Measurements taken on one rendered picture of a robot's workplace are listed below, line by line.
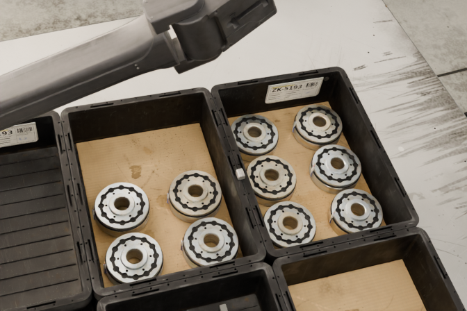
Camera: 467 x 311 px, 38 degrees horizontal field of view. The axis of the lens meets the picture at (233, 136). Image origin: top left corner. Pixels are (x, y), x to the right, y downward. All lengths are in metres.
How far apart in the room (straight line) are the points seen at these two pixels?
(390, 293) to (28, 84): 0.79
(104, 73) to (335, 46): 1.11
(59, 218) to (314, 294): 0.50
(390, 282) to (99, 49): 0.76
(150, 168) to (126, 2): 1.61
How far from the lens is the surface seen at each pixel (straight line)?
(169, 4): 0.80
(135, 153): 1.41
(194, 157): 1.41
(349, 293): 1.31
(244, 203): 1.24
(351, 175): 1.41
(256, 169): 1.37
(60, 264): 1.29
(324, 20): 1.92
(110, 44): 0.83
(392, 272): 1.36
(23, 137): 1.39
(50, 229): 1.33
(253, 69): 1.75
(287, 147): 1.45
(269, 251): 1.20
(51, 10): 2.90
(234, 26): 0.84
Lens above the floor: 1.99
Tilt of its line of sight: 53 degrees down
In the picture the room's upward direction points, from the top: 10 degrees clockwise
